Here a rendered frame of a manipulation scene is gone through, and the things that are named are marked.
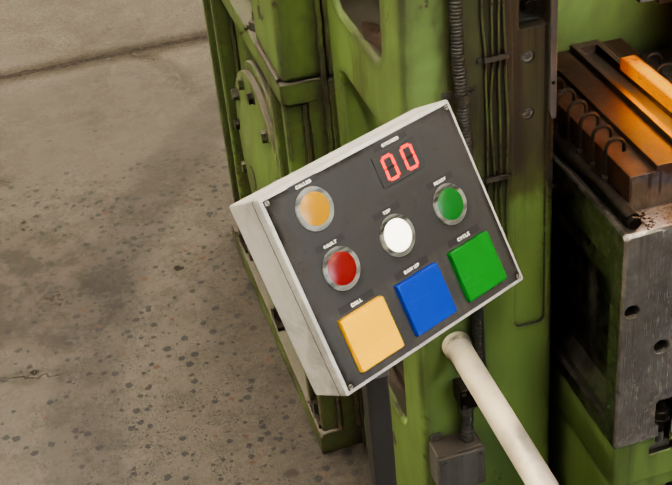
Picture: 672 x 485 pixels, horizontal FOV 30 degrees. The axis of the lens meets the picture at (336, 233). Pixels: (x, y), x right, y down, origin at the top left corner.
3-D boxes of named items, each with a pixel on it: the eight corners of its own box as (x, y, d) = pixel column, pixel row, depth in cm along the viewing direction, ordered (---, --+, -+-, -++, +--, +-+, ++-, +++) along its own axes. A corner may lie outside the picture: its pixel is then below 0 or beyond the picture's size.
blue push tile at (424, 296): (458, 310, 170) (437, 260, 169) (419, 336, 166) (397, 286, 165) (450, 311, 171) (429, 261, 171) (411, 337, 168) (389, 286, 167)
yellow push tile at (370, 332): (405, 345, 165) (383, 294, 164) (364, 373, 161) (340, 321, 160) (397, 346, 166) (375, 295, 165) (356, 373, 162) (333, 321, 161)
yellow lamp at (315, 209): (337, 224, 161) (334, 196, 158) (302, 233, 160) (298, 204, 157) (330, 212, 163) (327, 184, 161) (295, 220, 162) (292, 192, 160)
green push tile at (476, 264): (508, 278, 175) (487, 229, 174) (471, 302, 172) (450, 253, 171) (499, 278, 176) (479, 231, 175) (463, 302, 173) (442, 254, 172)
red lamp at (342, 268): (363, 284, 162) (361, 257, 159) (329, 292, 161) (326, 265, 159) (356, 271, 164) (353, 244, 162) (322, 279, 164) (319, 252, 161)
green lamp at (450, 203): (470, 219, 172) (469, 192, 170) (438, 226, 171) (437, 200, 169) (462, 207, 175) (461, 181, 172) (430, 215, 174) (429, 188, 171)
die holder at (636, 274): (808, 394, 224) (844, 183, 199) (614, 450, 217) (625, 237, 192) (654, 231, 269) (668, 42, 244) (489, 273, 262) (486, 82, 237)
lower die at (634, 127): (741, 184, 201) (746, 138, 196) (628, 212, 197) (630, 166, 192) (619, 75, 235) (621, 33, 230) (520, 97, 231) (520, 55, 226)
